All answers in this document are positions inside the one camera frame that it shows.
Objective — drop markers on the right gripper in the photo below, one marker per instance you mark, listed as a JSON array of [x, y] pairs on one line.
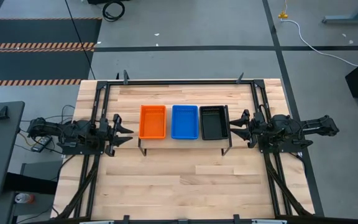
[[261, 127]]

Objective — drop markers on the black power adapter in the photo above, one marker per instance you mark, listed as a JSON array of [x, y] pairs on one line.
[[41, 143]]

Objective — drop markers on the grey metal table foot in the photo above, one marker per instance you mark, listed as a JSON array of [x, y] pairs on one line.
[[350, 19]]

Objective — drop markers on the black equipment base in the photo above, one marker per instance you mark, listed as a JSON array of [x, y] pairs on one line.
[[95, 1]]

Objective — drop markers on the black hazard-striped floor mat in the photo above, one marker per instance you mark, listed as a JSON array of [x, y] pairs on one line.
[[36, 65]]

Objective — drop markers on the drink can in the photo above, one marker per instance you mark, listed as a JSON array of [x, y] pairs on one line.
[[23, 198]]

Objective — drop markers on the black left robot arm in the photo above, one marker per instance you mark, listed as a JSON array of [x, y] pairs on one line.
[[51, 129]]

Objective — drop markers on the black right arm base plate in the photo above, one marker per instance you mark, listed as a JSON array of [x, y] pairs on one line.
[[286, 149]]

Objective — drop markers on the wooden shelf with black frame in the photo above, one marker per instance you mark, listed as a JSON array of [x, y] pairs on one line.
[[185, 143]]

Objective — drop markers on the grey metal edge bar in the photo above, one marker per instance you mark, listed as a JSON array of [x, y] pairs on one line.
[[269, 221], [96, 222]]

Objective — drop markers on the black desk stand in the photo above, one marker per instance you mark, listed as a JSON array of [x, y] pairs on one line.
[[2, 112]]

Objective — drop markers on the blue plastic basket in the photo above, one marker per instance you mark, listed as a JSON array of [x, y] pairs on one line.
[[184, 123]]

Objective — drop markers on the orange plastic basket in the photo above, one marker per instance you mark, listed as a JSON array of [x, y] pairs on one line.
[[152, 123]]

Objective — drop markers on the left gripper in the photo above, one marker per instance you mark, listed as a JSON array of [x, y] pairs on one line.
[[104, 132]]

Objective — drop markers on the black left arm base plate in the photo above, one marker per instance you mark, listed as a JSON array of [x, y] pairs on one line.
[[82, 152]]

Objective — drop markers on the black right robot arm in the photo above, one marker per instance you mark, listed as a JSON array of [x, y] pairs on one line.
[[319, 124]]

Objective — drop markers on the black plastic basket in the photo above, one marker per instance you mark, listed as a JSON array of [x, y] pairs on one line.
[[213, 124]]

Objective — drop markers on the grey cabinet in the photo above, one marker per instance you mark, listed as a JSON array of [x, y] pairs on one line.
[[42, 168]]

